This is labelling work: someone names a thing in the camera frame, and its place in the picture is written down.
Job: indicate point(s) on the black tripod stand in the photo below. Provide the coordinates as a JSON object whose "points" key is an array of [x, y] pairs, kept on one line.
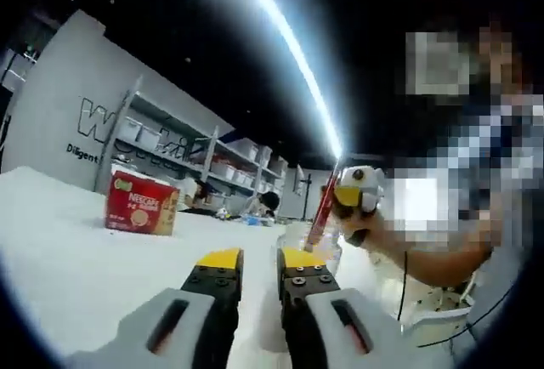
{"points": [[307, 190]]}

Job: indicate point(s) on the group of white storage bins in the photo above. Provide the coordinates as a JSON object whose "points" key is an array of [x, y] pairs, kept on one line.
{"points": [[149, 135]]}

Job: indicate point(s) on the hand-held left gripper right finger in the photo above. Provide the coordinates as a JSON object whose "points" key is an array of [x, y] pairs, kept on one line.
{"points": [[340, 330]]}

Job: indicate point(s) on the ceiling light strip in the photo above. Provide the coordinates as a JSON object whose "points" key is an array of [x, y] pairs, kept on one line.
{"points": [[296, 46]]}

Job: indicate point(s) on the clear plastic cup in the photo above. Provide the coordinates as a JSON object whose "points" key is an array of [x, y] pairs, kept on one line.
{"points": [[329, 250]]}

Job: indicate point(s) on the blue box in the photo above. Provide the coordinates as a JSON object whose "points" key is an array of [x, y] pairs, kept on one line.
{"points": [[255, 219]]}

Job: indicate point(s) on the person's grey shirt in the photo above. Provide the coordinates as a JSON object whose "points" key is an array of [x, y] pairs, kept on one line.
{"points": [[493, 313]]}

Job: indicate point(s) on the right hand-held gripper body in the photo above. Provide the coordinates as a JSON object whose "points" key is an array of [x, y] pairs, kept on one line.
{"points": [[370, 177]]}

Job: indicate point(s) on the red coffee pouch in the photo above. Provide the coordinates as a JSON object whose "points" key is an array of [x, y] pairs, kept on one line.
{"points": [[323, 211]]}

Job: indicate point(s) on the person's right hand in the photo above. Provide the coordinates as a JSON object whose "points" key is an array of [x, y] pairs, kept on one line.
{"points": [[376, 233]]}

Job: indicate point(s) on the grey metal shelf rack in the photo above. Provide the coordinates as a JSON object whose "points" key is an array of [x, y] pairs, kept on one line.
{"points": [[209, 156]]}

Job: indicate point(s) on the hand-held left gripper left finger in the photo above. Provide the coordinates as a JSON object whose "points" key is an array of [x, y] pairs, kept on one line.
{"points": [[178, 326]]}

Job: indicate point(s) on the red coffee box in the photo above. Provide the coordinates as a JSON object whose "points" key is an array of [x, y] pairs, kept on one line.
{"points": [[140, 205]]}

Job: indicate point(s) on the white chair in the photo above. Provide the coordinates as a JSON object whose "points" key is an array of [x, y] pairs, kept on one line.
{"points": [[442, 318]]}

